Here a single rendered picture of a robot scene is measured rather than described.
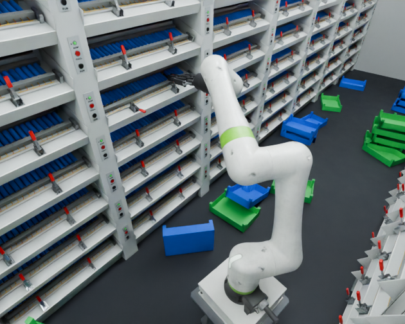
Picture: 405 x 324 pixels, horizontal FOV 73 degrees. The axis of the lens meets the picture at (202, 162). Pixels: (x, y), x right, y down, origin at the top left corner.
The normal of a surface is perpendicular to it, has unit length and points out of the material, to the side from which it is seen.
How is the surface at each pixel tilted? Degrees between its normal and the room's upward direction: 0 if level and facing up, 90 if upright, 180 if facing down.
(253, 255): 6
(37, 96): 21
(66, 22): 90
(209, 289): 1
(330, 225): 0
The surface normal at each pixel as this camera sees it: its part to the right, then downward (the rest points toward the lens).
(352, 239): 0.00, -0.78
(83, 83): 0.76, 0.41
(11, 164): 0.27, -0.59
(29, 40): 0.71, 0.66
